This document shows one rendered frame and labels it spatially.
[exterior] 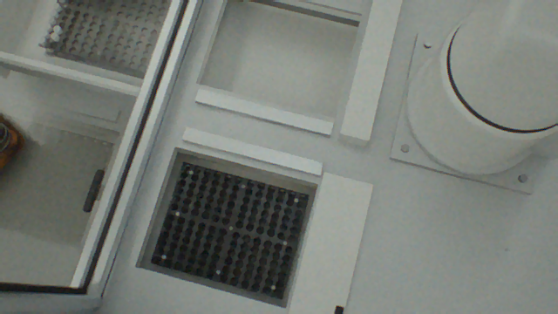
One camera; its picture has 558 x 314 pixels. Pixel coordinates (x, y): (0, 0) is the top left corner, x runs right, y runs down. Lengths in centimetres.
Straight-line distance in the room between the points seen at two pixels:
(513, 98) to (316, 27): 51
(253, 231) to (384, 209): 22
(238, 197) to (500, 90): 45
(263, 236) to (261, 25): 43
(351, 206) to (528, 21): 39
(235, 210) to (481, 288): 41
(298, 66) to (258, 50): 9
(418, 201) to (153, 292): 44
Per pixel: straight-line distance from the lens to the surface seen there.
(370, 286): 88
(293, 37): 110
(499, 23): 65
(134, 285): 89
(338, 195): 87
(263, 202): 92
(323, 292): 85
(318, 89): 106
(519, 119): 74
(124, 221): 87
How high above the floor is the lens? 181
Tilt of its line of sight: 75 degrees down
